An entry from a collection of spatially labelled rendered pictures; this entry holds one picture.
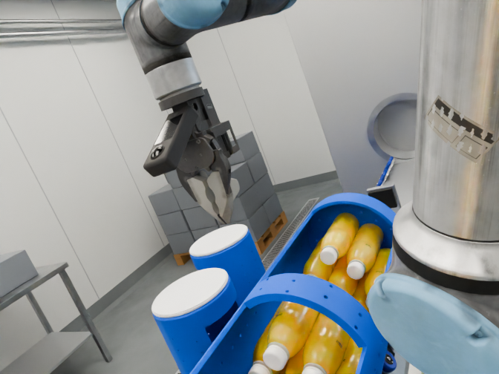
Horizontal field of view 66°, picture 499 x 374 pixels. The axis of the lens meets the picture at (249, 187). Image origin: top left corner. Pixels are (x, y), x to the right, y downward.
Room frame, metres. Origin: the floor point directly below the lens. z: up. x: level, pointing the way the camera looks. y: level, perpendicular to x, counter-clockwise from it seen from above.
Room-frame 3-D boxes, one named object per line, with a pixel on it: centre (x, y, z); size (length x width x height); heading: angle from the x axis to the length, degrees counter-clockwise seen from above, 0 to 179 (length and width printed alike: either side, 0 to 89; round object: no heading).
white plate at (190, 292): (1.23, 0.32, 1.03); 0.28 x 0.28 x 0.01
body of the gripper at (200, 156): (0.61, 0.04, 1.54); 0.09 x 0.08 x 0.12; 149
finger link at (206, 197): (0.62, 0.06, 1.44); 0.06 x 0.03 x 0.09; 149
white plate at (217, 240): (1.64, 0.21, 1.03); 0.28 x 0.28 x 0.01
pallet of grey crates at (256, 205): (4.46, 0.44, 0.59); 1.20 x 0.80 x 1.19; 58
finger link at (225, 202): (0.60, 0.03, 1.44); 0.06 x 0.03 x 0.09; 149
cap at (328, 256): (0.85, -0.11, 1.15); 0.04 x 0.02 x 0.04; 57
